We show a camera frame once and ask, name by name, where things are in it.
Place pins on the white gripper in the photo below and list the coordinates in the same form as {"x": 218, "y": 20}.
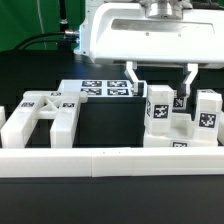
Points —
{"x": 121, "y": 32}

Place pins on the small white tagged block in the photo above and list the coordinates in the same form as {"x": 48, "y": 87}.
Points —
{"x": 159, "y": 105}

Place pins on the white chair seat part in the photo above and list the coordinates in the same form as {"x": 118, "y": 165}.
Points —
{"x": 186, "y": 133}

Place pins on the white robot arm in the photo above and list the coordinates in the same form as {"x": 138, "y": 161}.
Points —
{"x": 171, "y": 9}

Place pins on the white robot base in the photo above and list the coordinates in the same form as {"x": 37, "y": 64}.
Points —
{"x": 85, "y": 29}

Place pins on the white tag sheet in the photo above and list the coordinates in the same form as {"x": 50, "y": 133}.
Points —
{"x": 98, "y": 88}

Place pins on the white obstacle fence bar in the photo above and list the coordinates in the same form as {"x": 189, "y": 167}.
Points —
{"x": 105, "y": 162}

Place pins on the white side block left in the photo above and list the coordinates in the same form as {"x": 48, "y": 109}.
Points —
{"x": 2, "y": 116}

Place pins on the white chair back frame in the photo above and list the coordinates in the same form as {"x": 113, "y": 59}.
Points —
{"x": 62, "y": 108}

